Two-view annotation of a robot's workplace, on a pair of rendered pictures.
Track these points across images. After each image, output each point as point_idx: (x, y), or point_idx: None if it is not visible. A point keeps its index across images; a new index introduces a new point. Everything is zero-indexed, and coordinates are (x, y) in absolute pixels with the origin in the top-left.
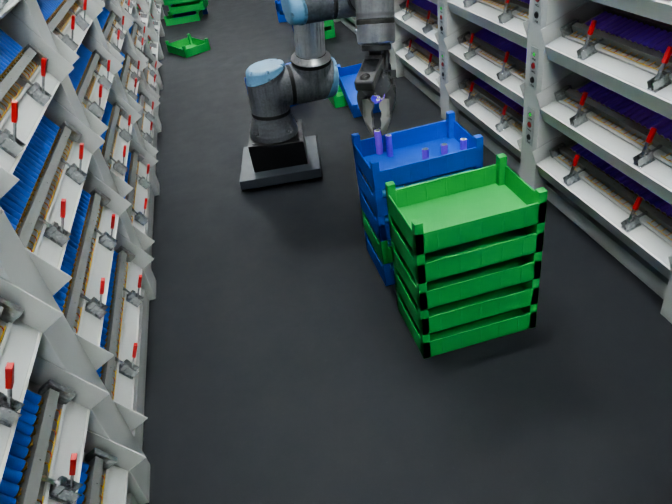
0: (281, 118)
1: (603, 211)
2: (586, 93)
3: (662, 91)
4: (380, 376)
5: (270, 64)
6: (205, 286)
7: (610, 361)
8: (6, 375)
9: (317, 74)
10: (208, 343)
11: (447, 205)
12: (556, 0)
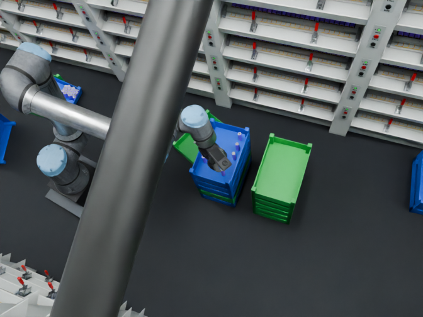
0: (79, 172)
1: (284, 107)
2: (256, 68)
3: (313, 69)
4: (285, 246)
5: (52, 153)
6: (161, 287)
7: (337, 167)
8: None
9: (84, 134)
10: (208, 306)
11: (269, 172)
12: (221, 34)
